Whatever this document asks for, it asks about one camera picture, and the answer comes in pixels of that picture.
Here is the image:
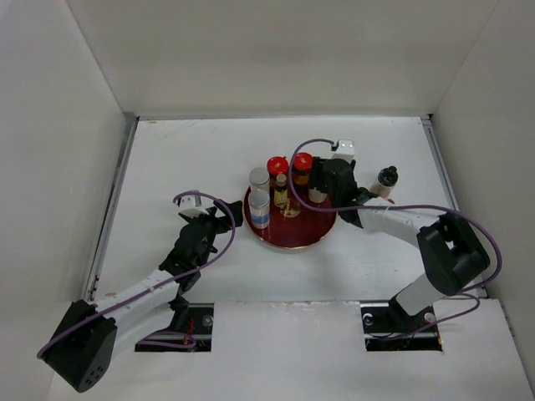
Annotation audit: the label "round red lacquer tray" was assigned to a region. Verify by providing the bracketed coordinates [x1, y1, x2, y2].
[243, 189, 337, 249]

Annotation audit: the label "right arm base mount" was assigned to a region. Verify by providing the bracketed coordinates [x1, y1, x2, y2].
[360, 300, 442, 352]

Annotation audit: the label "red-lid jar amber contents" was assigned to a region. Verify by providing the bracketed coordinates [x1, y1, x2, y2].
[267, 156, 289, 194]

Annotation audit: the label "silver-lid shaker light label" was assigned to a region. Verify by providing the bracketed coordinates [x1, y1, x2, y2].
[249, 167, 270, 192]

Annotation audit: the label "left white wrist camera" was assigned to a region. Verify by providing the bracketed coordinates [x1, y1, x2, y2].
[173, 190, 208, 218]

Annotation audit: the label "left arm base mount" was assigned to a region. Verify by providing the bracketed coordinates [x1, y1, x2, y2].
[135, 302, 215, 353]

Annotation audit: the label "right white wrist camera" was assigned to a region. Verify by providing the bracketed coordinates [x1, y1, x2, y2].
[331, 139, 355, 163]

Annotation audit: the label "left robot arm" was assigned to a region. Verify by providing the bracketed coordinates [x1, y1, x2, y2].
[37, 190, 243, 393]

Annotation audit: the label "red-lid jar dark sauce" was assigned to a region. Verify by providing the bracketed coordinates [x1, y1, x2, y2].
[292, 152, 313, 186]

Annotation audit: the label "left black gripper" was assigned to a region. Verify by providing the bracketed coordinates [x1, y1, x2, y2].
[185, 200, 242, 267]

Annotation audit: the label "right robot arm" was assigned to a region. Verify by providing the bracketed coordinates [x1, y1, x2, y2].
[308, 157, 490, 331]

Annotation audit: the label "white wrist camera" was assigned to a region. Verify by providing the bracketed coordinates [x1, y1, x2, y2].
[331, 139, 355, 163]
[173, 190, 208, 218]

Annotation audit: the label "small gold-cap yellow bottle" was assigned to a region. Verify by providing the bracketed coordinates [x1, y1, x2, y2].
[274, 174, 288, 209]

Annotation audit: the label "silver-lid shaker blue label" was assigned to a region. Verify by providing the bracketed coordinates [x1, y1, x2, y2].
[248, 189, 270, 230]

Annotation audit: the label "black-cap bottle brown spice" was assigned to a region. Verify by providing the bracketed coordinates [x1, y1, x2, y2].
[370, 165, 399, 199]

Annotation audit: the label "black-cap bottle white contents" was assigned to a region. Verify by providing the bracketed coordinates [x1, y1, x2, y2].
[308, 188, 327, 204]

